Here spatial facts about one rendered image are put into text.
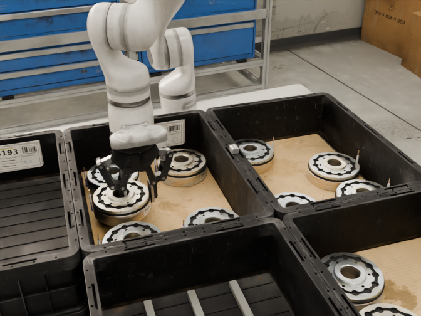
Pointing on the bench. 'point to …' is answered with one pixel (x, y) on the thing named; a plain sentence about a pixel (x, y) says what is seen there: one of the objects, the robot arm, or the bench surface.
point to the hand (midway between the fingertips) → (138, 194)
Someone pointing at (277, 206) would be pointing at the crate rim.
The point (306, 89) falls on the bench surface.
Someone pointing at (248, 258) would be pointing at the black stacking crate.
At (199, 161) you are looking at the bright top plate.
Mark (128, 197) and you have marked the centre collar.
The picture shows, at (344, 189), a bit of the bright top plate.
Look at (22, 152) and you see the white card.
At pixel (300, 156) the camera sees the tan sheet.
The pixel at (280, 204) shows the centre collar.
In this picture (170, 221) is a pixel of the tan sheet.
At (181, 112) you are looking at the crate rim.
